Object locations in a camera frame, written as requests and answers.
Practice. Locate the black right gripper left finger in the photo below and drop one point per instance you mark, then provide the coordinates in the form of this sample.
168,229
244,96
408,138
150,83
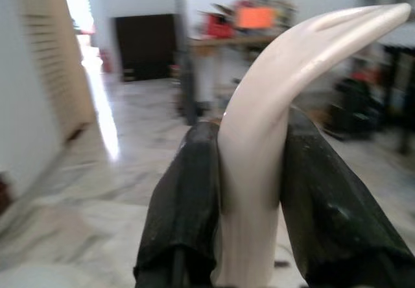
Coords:
184,203

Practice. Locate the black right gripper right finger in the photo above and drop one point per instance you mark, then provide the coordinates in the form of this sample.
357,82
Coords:
330,220

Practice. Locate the black bag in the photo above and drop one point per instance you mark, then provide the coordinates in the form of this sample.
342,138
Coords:
356,108

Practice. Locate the dark table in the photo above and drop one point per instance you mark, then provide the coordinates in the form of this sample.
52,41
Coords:
397,74

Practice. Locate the dark wooden staircase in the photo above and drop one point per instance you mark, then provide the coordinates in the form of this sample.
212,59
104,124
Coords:
146,48

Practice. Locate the cluttered wooden table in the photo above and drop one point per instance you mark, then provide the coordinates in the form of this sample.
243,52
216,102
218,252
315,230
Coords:
227,41

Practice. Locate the red case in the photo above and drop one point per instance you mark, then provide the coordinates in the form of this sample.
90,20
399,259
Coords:
220,27

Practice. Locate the louvred light wooden door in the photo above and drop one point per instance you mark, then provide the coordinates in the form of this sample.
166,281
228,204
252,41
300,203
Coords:
55,57

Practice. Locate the orange box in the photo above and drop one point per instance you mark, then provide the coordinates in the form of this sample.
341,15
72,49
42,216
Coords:
256,18

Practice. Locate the dark grey post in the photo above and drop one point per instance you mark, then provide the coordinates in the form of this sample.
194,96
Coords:
187,61

